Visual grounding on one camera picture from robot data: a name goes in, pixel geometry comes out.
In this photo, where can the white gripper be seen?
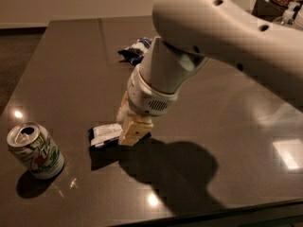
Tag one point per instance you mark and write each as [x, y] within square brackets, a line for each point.
[146, 98]

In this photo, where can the blueberry rxbar dark blue wrapper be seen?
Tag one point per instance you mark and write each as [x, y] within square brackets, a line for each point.
[103, 135]

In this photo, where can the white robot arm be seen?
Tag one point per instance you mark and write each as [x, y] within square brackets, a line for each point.
[191, 32]

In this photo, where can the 7up soda can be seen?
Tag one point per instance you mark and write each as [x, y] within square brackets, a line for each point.
[34, 147]

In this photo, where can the blue white chip bag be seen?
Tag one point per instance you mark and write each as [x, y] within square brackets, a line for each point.
[135, 53]

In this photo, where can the dark box on table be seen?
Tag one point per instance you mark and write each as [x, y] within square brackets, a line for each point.
[267, 10]

